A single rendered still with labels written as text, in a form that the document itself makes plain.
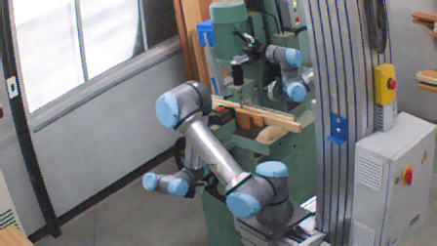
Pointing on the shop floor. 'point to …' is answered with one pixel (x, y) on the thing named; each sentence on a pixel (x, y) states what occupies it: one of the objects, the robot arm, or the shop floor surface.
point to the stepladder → (214, 59)
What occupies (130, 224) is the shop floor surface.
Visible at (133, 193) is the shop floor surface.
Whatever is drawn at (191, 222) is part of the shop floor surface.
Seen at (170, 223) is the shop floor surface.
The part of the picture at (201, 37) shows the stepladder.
